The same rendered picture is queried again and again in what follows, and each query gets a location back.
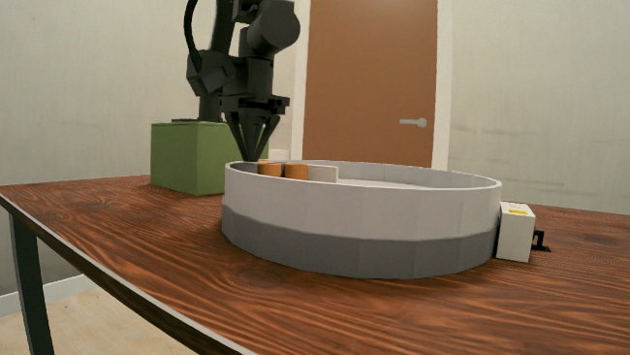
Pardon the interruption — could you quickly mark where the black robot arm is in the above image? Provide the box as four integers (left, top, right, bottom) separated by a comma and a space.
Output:
172, 0, 300, 124

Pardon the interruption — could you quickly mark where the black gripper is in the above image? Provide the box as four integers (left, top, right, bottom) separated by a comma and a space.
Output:
219, 60, 290, 162

